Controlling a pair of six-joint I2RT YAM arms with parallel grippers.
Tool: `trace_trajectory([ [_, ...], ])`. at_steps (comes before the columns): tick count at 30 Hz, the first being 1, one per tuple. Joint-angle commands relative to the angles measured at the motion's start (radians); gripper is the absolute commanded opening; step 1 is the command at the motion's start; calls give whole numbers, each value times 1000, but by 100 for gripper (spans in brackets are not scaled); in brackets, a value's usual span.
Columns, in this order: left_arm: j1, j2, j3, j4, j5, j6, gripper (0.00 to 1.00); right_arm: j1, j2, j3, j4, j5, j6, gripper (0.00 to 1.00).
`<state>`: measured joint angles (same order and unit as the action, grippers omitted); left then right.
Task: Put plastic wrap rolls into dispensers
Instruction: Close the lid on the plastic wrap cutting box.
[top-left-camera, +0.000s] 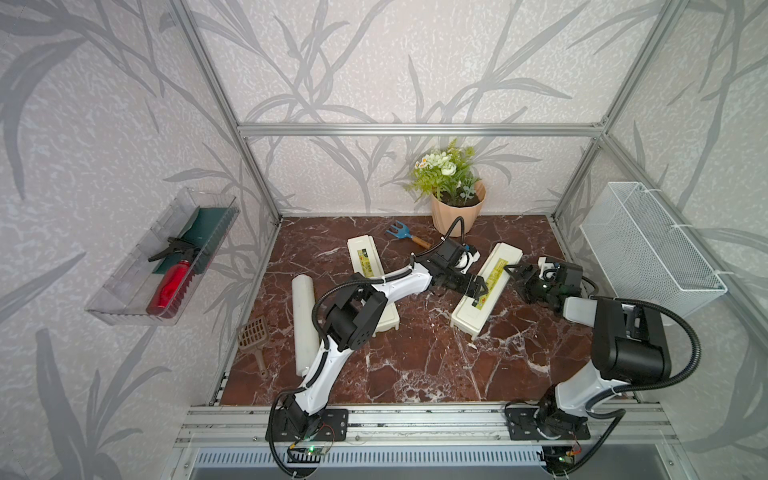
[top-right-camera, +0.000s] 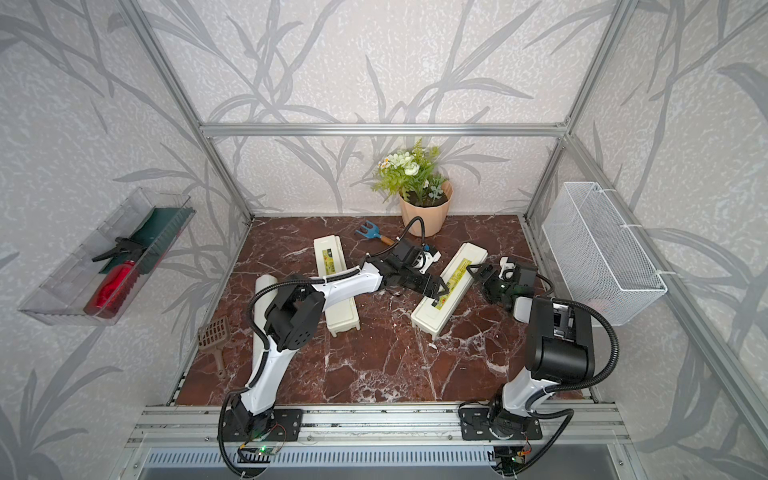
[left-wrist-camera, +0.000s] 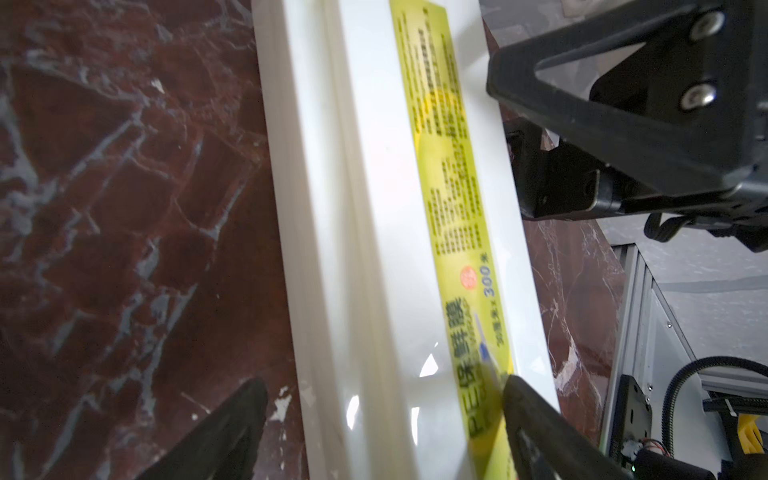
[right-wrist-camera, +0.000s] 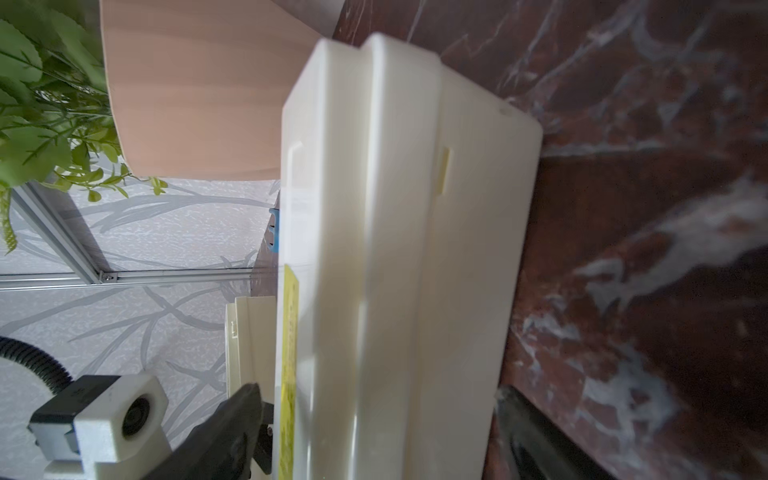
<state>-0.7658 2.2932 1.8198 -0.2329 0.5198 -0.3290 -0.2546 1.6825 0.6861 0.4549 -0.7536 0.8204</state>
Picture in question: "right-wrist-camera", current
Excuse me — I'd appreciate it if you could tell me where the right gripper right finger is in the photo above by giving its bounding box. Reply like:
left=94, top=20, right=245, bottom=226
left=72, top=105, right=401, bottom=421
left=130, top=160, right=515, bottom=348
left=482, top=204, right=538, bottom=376
left=495, top=386, right=613, bottom=479

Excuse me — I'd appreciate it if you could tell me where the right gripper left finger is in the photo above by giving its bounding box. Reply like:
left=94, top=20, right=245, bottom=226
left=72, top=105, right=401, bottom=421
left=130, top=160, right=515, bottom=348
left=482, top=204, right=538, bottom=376
left=145, top=383, right=266, bottom=479

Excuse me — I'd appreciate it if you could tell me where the white wrap dispenser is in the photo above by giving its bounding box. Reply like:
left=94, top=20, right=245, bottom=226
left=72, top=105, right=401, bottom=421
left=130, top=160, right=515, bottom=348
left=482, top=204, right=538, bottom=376
left=273, top=33, right=543, bottom=479
left=225, top=296, right=277, bottom=404

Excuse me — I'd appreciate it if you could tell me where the potted green plant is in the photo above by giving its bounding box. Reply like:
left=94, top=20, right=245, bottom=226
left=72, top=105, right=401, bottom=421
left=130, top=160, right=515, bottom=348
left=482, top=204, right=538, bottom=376
left=1, top=1, right=321, bottom=251

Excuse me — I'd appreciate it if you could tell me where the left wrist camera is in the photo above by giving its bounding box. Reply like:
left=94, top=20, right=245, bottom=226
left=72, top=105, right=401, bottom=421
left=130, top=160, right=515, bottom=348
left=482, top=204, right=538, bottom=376
left=28, top=373, right=172, bottom=479

